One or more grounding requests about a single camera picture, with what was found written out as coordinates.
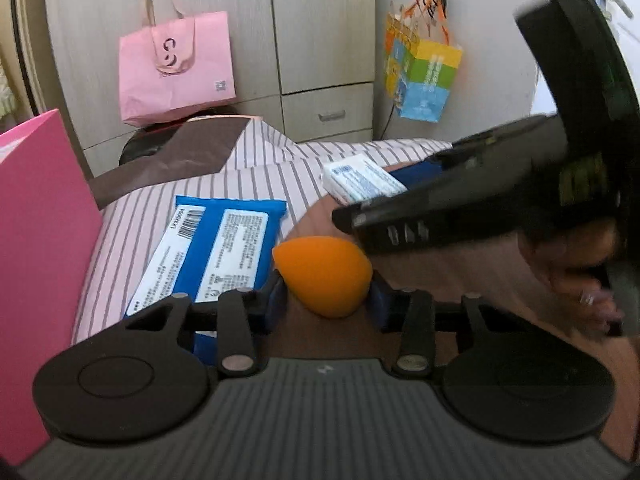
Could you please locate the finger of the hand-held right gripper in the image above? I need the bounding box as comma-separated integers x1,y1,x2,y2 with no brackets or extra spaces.
387,115,557,192
331,175,528,262

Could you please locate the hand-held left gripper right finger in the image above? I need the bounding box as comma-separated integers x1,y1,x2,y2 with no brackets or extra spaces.
367,272,507,380

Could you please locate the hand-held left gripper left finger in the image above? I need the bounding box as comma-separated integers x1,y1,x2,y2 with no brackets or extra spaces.
125,269,287,380

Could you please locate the orange makeup sponge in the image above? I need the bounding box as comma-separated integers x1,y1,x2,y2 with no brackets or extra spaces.
272,236,373,318

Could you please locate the white tissue packet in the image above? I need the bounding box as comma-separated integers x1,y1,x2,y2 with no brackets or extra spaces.
321,156,408,206

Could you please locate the person's right hand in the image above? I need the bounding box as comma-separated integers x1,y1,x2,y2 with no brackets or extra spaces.
520,219,627,332

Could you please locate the blue wipes packet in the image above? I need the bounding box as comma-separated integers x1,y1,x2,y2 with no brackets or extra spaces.
122,195,288,366

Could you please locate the colourful striped paper bag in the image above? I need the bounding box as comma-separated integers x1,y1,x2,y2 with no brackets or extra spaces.
384,0,463,123

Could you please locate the white door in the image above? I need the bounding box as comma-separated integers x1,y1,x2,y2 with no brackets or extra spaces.
547,0,640,116

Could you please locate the brown striped blanket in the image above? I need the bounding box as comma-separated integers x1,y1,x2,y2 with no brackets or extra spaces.
250,160,640,441

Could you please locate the striped bed sheet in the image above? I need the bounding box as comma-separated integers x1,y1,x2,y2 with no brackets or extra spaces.
72,120,453,346

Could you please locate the dark brown cloth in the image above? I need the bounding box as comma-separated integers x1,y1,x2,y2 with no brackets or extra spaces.
89,116,251,208

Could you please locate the beige wardrobe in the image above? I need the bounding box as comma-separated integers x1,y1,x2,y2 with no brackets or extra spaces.
42,0,377,162

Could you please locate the pink bag at left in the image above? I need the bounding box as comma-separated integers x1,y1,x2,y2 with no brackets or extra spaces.
0,109,103,466

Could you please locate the pink paper bag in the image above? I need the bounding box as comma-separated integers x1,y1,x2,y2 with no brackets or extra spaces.
119,0,237,127

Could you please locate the cream green knit cardigan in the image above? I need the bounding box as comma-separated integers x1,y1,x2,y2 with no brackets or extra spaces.
0,50,16,122

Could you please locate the black metal clothes rack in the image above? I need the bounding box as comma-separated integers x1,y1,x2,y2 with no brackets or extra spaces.
10,0,43,111

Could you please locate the black wall cable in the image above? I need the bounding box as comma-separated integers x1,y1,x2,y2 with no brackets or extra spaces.
376,102,396,141

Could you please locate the silver door handle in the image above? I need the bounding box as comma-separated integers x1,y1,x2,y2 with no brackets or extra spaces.
600,0,634,22

